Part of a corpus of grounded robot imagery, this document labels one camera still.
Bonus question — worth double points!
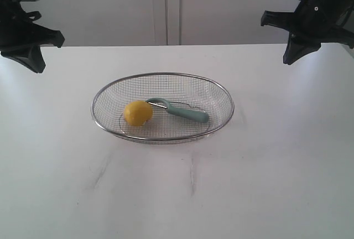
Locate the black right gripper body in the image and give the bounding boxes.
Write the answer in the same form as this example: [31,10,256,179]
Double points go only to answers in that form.
[261,0,353,49]

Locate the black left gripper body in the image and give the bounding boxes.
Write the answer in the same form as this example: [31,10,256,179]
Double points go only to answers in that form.
[1,0,65,51]

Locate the teal handled vegetable peeler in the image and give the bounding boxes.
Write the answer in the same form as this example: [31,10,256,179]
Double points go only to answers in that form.
[146,98,209,123]

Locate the yellow lemon with sticker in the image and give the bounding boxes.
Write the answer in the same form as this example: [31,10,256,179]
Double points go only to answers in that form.
[123,101,153,127]

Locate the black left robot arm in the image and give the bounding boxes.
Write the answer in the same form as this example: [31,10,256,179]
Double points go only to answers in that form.
[1,0,65,73]

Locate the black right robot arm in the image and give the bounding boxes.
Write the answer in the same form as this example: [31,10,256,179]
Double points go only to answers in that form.
[261,0,353,65]

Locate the white cabinet doors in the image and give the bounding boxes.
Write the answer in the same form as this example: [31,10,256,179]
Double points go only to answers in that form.
[22,0,298,46]

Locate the oval wire mesh basket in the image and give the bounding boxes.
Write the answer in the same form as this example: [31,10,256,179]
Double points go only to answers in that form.
[91,72,235,144]

